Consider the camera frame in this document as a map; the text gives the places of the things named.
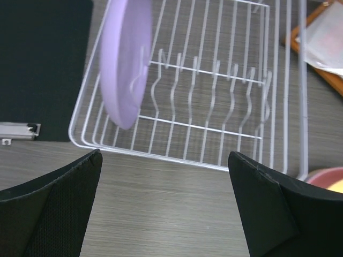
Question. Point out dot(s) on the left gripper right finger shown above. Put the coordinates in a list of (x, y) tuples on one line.
[(284, 216)]

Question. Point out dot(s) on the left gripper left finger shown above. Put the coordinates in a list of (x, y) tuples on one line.
[(48, 216)]

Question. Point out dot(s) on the pink plate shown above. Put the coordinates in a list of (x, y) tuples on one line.
[(325, 178)]

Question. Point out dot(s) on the orange plate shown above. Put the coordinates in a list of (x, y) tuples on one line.
[(337, 186)]

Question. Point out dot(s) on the purple plate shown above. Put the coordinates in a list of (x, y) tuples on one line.
[(124, 59)]

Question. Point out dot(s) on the orange wooden shelf rack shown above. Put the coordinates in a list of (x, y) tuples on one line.
[(319, 53)]

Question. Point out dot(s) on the black mat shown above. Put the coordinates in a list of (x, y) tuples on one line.
[(43, 53)]

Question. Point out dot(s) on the clear plastic zip bag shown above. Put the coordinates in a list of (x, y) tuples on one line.
[(324, 45)]

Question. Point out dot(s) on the white wire dish rack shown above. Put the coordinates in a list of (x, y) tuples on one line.
[(223, 76)]

